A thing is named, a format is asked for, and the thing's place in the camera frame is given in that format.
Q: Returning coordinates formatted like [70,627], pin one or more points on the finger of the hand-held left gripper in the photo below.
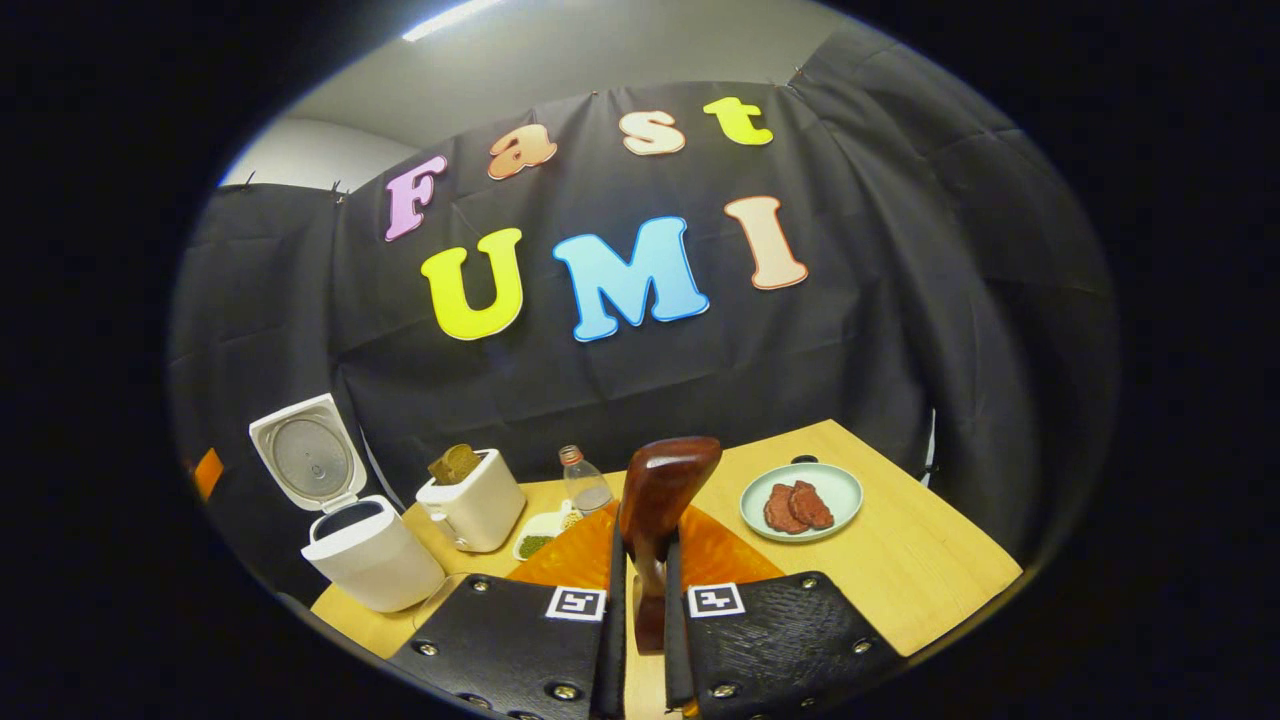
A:
[208,473]

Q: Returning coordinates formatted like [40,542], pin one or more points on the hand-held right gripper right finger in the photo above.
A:
[674,650]

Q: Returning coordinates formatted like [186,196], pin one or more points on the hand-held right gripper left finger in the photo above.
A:
[612,660]

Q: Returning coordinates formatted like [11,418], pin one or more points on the brown wooden spoon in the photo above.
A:
[660,490]

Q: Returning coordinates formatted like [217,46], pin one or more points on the white rice cooker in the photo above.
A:
[370,560]

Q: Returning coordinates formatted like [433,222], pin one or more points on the white divided grain tray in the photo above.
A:
[540,530]

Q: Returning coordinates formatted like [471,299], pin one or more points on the clear plastic bottle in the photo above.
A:
[585,490]

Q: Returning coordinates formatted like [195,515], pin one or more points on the red meat slice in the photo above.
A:
[812,505]
[780,510]

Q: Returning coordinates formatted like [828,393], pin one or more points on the white toaster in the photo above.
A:
[480,510]

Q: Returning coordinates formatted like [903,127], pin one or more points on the light green plate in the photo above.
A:
[845,490]

